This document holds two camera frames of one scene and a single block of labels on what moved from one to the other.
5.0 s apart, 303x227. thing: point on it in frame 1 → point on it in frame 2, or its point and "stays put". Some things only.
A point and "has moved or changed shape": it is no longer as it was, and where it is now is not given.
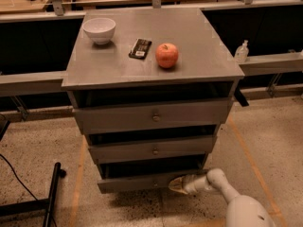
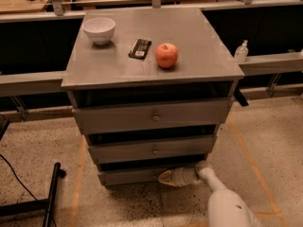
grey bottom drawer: [140, 183] has moved or changed shape
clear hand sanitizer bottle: [241, 52] stays put
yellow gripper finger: [177, 183] → [166, 177]
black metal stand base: [37, 205] stays put
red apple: [167, 55] stays put
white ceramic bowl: [100, 29] stays put
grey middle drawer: [152, 150] stays put
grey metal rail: [12, 83] stays put
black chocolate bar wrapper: [140, 48] stays put
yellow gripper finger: [178, 189] → [169, 181]
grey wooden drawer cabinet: [151, 88] stays put
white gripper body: [191, 183] → [184, 176]
